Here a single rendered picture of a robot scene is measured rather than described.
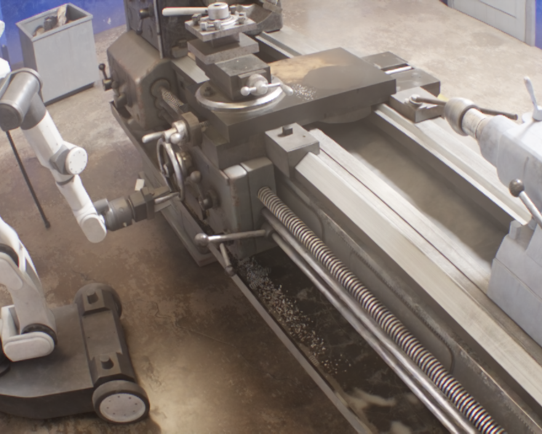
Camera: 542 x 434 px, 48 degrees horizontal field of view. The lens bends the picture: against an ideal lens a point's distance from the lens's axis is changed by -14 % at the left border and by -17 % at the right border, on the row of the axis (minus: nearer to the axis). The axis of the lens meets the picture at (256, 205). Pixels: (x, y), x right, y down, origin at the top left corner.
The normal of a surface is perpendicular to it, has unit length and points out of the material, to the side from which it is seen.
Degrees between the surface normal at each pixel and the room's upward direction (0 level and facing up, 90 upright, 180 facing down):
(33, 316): 90
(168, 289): 0
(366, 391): 0
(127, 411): 90
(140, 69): 32
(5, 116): 105
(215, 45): 90
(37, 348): 90
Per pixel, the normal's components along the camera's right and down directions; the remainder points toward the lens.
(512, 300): -0.89, 0.32
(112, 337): -0.09, -0.82
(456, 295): -0.59, -0.48
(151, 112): 0.44, 0.47
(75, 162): 0.78, 0.30
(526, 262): -0.83, -0.11
